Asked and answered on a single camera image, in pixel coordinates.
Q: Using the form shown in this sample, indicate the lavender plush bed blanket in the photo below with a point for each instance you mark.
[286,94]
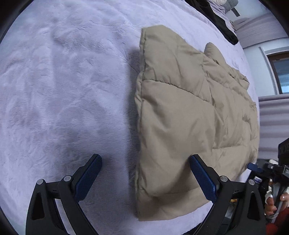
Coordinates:
[68,78]

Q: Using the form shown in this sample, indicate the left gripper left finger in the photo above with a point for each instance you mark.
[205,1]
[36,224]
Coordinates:
[43,216]

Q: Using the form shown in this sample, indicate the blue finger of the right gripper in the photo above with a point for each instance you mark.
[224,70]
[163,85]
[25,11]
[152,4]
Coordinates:
[254,168]

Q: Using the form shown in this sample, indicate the black folded garment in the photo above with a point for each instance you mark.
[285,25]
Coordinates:
[204,8]

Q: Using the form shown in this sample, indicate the window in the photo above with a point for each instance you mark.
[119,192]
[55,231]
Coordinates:
[277,62]

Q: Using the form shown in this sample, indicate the grey quilted headboard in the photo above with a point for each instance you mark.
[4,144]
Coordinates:
[230,4]

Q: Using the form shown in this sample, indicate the beige puffer jacket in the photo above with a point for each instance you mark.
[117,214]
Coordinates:
[188,102]

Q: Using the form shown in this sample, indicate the person right hand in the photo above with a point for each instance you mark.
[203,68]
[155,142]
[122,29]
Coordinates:
[270,209]

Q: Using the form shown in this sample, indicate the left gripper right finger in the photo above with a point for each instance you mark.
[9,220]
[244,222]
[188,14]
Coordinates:
[237,207]

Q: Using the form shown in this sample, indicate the grey curtain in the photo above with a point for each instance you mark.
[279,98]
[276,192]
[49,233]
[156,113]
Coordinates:
[265,31]

